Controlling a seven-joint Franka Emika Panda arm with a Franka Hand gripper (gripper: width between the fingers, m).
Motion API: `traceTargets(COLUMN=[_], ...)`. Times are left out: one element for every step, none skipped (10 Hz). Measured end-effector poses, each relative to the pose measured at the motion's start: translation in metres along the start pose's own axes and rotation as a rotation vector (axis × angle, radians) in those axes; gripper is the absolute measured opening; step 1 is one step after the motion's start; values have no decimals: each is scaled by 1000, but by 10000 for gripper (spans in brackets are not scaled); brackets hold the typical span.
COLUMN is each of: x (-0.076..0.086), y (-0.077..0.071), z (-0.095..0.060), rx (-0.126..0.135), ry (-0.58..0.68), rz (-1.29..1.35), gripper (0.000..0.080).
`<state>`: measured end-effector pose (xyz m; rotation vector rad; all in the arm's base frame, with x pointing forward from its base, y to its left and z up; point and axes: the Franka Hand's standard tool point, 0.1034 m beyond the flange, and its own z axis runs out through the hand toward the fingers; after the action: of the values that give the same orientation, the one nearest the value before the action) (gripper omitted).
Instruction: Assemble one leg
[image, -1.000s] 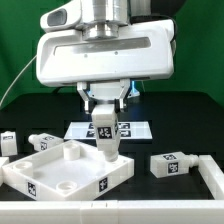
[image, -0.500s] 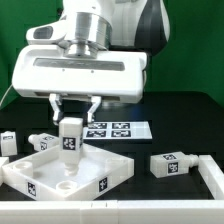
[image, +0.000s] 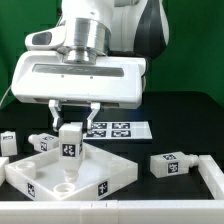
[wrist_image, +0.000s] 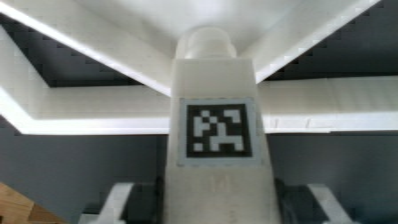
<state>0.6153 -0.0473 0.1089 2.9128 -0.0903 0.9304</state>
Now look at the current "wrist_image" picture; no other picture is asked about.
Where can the white U-shaped obstacle fence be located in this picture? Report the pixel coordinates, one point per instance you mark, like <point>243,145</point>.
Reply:
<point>307,106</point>

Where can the white square tabletop panel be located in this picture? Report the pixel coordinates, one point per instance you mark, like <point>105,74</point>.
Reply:
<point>122,31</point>

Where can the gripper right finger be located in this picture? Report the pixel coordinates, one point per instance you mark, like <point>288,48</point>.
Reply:
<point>328,205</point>

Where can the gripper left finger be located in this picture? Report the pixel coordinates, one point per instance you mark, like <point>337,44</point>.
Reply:
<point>110,214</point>

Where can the white table leg with tag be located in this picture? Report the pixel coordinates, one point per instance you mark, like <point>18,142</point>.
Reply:
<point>218,190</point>

